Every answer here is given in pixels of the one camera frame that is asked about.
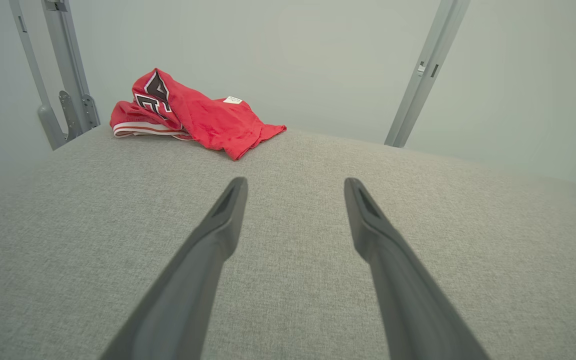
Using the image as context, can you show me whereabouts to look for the grey metal frame with caster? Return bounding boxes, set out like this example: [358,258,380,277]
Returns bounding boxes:
[9,0,101,151]

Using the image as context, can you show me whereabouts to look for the red jersey with white sleeves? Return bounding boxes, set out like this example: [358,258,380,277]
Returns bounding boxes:
[109,68,287,161]

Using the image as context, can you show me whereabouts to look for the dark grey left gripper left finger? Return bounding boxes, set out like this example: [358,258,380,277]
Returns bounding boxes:
[99,176,249,360]

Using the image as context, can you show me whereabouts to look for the grey double partition post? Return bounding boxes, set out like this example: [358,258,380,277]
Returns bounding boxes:
[384,0,471,148]

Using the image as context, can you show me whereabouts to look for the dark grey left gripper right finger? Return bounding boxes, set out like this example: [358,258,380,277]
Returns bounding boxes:
[344,177,491,360]

